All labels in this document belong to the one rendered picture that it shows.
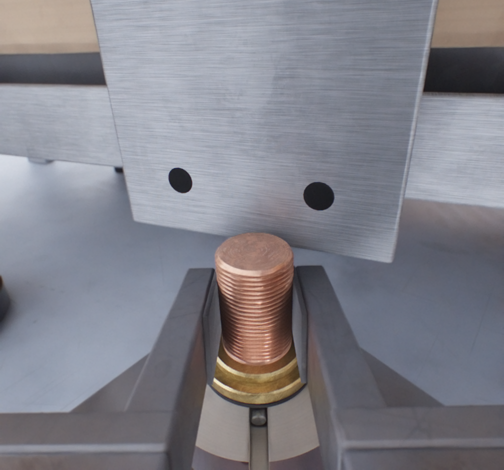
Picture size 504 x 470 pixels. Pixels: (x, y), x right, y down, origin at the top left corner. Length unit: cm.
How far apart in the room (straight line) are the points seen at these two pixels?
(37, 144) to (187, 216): 16
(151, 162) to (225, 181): 3
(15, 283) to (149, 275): 12
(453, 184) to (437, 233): 25
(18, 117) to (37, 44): 6
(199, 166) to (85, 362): 18
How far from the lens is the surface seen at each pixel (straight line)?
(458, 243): 43
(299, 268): 15
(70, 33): 31
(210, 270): 15
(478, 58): 23
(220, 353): 16
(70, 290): 36
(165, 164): 16
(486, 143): 19
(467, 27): 23
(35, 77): 35
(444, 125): 19
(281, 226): 15
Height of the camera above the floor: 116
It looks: 27 degrees up
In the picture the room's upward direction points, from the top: 178 degrees clockwise
